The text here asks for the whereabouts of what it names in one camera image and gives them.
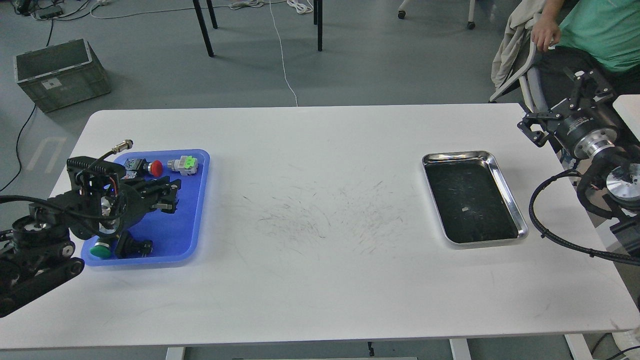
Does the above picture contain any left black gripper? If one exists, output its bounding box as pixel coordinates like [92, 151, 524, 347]
[66, 156, 182, 240]

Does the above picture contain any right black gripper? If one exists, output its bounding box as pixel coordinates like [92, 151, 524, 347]
[517, 68, 619, 160]

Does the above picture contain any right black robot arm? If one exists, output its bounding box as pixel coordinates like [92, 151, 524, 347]
[518, 68, 640, 266]

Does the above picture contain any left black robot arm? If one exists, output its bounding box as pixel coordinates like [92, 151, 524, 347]
[0, 139, 182, 317]

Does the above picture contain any blue plastic tray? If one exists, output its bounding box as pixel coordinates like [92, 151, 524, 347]
[80, 149, 210, 267]

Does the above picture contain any white office chair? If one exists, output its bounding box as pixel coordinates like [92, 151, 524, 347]
[488, 30, 549, 112]

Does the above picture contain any seated person green shirt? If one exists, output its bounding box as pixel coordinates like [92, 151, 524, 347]
[530, 0, 640, 107]

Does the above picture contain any beige jacket on chair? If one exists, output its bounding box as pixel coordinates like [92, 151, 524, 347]
[490, 0, 546, 89]

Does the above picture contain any silver metal tray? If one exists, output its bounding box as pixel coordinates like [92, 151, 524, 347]
[422, 150, 530, 248]

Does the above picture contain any black table leg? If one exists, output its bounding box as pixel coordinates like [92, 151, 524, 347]
[192, 0, 218, 59]
[312, 0, 323, 52]

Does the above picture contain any grey plastic crate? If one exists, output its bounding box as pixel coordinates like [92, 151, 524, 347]
[13, 39, 112, 113]

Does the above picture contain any grey green switch part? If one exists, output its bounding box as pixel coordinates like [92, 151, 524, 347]
[166, 155, 199, 176]

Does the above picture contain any red push button switch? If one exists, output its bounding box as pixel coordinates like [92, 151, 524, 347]
[123, 158, 163, 179]

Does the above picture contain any green push button switch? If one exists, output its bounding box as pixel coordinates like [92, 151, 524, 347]
[89, 241, 113, 259]

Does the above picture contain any white floor cable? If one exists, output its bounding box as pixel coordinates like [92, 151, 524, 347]
[90, 0, 315, 107]

